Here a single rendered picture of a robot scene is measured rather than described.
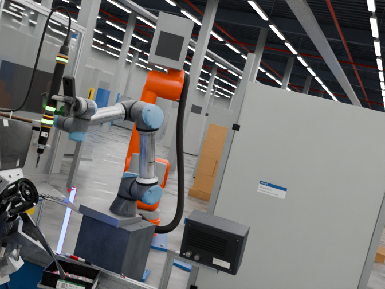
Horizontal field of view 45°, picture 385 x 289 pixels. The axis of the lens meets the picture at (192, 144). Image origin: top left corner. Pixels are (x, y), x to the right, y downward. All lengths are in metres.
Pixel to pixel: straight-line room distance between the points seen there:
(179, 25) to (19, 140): 4.08
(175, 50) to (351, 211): 3.21
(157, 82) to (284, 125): 2.75
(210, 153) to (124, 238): 7.58
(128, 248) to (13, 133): 0.88
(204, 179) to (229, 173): 6.53
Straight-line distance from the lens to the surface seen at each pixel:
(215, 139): 9.95
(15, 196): 1.82
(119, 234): 2.50
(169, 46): 5.81
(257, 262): 3.53
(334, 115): 3.42
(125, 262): 2.54
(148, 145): 2.38
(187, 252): 2.05
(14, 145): 1.99
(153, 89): 5.88
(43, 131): 1.91
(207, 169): 9.95
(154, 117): 2.32
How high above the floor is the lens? 1.65
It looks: 3 degrees down
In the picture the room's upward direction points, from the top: 15 degrees clockwise
